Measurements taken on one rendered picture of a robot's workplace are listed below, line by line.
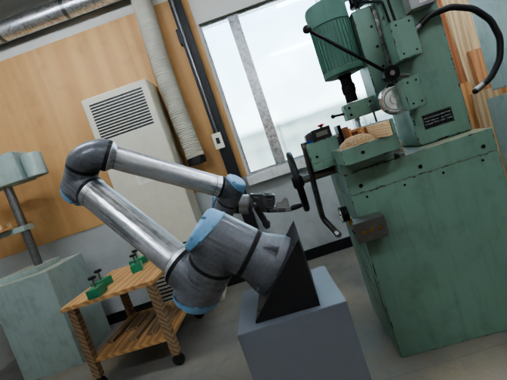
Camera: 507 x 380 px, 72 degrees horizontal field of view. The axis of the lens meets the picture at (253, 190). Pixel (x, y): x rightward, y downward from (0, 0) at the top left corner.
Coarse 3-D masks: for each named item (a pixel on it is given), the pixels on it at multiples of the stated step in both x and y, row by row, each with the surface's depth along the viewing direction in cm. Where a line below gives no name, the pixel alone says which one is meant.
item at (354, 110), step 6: (372, 96) 150; (354, 102) 151; (360, 102) 151; (366, 102) 151; (342, 108) 156; (348, 108) 151; (354, 108) 151; (360, 108) 151; (366, 108) 151; (348, 114) 152; (354, 114) 152; (360, 114) 151; (366, 114) 151; (348, 120) 152; (360, 120) 155
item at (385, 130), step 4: (388, 124) 119; (372, 128) 134; (376, 128) 128; (380, 128) 123; (384, 128) 119; (388, 128) 119; (368, 132) 141; (372, 132) 135; (376, 132) 129; (380, 132) 125; (384, 132) 121; (388, 132) 119; (376, 136) 131; (380, 136) 127; (384, 136) 122
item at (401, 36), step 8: (408, 16) 131; (392, 24) 132; (400, 24) 131; (408, 24) 131; (384, 32) 139; (392, 32) 132; (400, 32) 132; (408, 32) 132; (416, 32) 132; (392, 40) 134; (400, 40) 132; (408, 40) 132; (416, 40) 132; (392, 48) 136; (400, 48) 132; (408, 48) 132; (416, 48) 132; (392, 56) 139; (400, 56) 133; (408, 56) 133; (416, 56) 136
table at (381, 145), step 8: (392, 136) 125; (360, 144) 126; (368, 144) 126; (376, 144) 125; (384, 144) 125; (392, 144) 125; (400, 144) 125; (336, 152) 136; (344, 152) 127; (352, 152) 126; (360, 152) 126; (368, 152) 126; (376, 152) 126; (384, 152) 126; (328, 160) 148; (336, 160) 142; (344, 160) 127; (352, 160) 127; (360, 160) 127; (312, 168) 154; (320, 168) 149
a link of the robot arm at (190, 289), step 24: (72, 192) 124; (96, 192) 121; (120, 216) 117; (144, 216) 119; (144, 240) 113; (168, 240) 114; (168, 264) 109; (192, 288) 104; (216, 288) 105; (192, 312) 108
